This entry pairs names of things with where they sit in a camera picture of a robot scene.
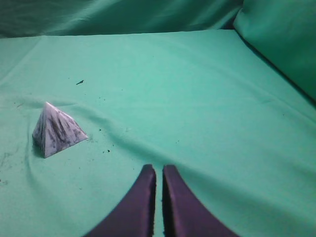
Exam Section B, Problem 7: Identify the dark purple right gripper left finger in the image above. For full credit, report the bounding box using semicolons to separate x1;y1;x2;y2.
85;164;157;237

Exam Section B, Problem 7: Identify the green cloth table cover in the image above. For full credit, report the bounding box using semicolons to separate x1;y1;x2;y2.
0;0;316;237

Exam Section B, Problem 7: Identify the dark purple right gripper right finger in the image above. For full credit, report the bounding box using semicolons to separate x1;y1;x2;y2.
162;165;237;237

